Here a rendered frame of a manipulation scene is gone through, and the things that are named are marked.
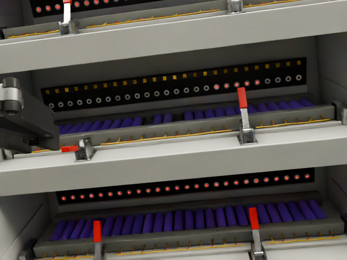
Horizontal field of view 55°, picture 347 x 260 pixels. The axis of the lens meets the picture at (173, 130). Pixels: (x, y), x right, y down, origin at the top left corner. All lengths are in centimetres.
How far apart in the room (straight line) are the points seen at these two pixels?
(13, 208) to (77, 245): 13
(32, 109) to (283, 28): 39
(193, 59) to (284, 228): 38
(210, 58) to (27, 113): 50
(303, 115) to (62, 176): 41
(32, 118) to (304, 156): 40
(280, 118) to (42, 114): 41
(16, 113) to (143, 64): 49
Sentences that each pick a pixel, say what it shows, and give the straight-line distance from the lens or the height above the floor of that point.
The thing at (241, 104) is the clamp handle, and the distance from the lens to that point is 55.
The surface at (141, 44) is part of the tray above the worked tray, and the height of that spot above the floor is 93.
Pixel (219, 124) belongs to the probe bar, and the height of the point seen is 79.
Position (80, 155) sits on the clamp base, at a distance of 58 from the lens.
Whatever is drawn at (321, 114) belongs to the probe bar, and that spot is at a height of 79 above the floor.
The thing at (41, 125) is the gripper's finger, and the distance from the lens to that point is 32.
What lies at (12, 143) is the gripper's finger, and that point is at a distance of 41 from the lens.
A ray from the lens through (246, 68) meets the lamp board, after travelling 69.
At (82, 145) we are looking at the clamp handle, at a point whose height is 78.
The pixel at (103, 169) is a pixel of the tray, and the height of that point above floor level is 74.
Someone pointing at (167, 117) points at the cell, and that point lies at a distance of 64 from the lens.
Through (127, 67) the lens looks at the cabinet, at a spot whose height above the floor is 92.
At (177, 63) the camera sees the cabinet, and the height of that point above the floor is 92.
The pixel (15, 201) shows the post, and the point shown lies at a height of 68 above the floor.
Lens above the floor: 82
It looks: 4 degrees down
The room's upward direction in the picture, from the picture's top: 6 degrees counter-clockwise
